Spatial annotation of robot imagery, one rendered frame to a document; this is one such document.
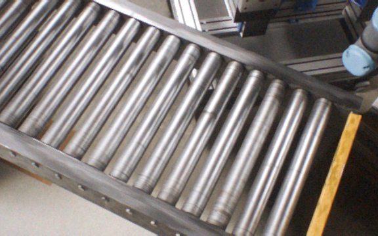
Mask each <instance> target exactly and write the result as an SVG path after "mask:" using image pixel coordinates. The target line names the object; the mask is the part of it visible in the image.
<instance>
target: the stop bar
mask: <svg viewBox="0 0 378 236"><path fill-rule="evenodd" d="M360 119H361V115H359V114H357V113H355V112H353V111H351V112H350V114H349V116H348V119H347V121H346V125H345V128H344V131H343V133H342V135H341V139H340V141H339V144H338V146H337V150H336V152H335V155H334V158H333V161H332V164H331V166H330V168H329V172H328V174H327V177H326V179H325V183H324V188H323V190H322V194H321V196H320V198H319V201H318V204H317V207H316V210H315V212H314V215H313V218H312V221H311V223H310V227H309V229H308V231H307V234H306V236H322V233H323V231H324V226H325V224H326V220H327V217H328V214H329V211H330V208H331V205H332V202H333V200H334V198H335V194H336V192H337V188H338V186H339V182H340V180H341V176H342V174H343V171H344V168H345V165H346V163H347V159H348V156H349V153H350V150H351V147H352V144H353V141H354V139H355V137H356V135H355V134H356V131H357V128H358V125H359V122H360Z"/></svg>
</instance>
